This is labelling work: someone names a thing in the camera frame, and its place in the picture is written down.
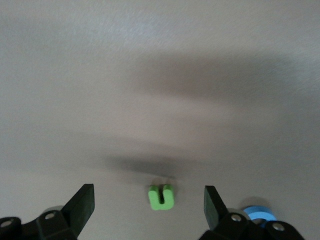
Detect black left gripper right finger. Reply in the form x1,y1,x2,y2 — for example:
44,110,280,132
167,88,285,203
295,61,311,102
201,185,307,240

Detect green foam letter U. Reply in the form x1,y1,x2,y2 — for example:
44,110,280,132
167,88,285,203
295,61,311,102
147,184,175,212

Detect blue foam letter O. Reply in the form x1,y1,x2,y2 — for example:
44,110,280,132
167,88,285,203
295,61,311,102
242,205,278,229

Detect brown table cover sheet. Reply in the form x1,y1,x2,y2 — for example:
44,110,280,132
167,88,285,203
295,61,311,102
0,0,320,240

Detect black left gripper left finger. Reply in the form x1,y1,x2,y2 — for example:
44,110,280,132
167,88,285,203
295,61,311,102
0,183,96,240

